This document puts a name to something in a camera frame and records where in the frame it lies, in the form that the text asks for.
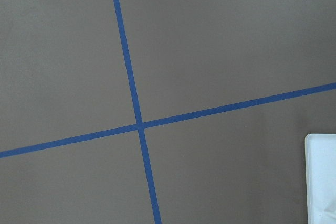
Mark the white rectangular tray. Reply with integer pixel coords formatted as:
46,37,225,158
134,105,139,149
305,134,335,223

